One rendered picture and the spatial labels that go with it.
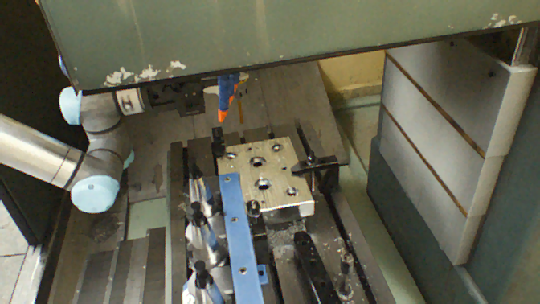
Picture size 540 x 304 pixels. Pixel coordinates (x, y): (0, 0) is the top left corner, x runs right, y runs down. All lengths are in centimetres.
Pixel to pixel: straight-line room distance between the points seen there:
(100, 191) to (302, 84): 132
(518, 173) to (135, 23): 71
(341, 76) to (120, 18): 174
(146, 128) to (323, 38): 145
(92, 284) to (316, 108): 111
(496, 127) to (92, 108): 74
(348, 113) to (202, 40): 171
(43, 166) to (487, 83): 78
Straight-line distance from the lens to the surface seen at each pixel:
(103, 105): 88
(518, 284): 105
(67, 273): 156
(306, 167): 118
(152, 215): 169
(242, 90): 89
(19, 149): 82
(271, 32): 51
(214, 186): 84
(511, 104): 85
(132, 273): 139
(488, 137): 88
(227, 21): 49
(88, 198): 83
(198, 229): 67
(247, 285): 67
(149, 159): 183
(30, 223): 145
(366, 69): 219
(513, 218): 96
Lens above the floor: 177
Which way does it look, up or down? 38 degrees down
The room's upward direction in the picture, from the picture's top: 6 degrees counter-clockwise
